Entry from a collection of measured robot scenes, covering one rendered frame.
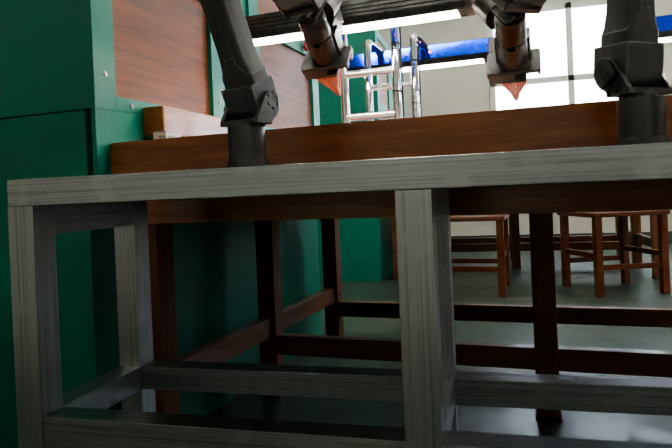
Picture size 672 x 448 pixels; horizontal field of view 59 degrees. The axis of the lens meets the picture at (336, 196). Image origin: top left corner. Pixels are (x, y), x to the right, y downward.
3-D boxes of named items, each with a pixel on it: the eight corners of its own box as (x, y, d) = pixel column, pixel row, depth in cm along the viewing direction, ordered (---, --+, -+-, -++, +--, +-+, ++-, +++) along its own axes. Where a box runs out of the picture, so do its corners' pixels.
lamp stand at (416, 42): (425, 174, 181) (419, 29, 181) (363, 177, 188) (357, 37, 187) (437, 175, 199) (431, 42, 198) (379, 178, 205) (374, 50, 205)
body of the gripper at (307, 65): (309, 57, 128) (298, 29, 123) (354, 52, 125) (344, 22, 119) (303, 77, 124) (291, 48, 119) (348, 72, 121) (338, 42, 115)
